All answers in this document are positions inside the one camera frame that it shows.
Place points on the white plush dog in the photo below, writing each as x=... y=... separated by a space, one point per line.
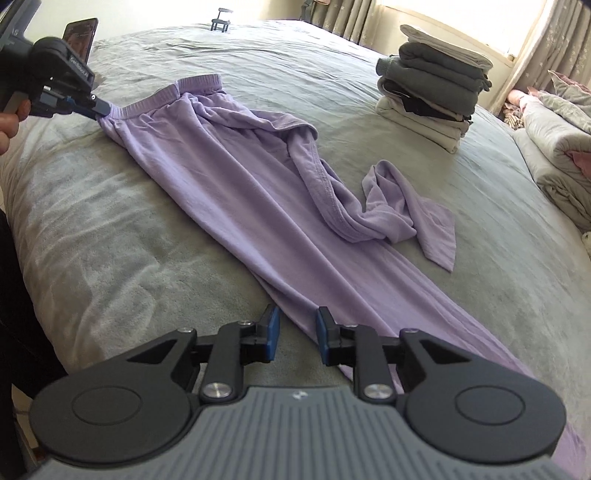
x=587 y=242

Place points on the brown patterned cloth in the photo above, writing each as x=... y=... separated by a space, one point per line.
x=513 y=122

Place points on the grey comforter with pink trim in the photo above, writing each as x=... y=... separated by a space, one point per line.
x=568 y=90

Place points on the person's left hand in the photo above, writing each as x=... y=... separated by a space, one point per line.
x=9 y=129

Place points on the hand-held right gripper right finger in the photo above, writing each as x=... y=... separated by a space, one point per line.
x=322 y=334

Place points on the stack of folded clothes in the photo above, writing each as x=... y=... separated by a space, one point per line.
x=434 y=78

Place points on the grey bed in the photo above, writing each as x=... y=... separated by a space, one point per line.
x=138 y=254

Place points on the small black phone stand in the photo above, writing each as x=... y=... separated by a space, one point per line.
x=220 y=18

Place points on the pink pillow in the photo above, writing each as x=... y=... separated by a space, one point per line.
x=519 y=98

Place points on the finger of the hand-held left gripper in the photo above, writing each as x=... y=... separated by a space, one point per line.
x=102 y=110

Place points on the grey star patterned curtain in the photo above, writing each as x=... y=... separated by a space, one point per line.
x=346 y=18
x=549 y=46

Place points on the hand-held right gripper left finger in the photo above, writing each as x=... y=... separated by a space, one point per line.
x=273 y=332

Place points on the bright window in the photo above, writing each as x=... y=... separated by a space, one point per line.
x=461 y=23

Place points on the folded light grey quilt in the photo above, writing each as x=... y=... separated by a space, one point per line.
x=554 y=157

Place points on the purple pants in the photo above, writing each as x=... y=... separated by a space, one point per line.
x=231 y=194

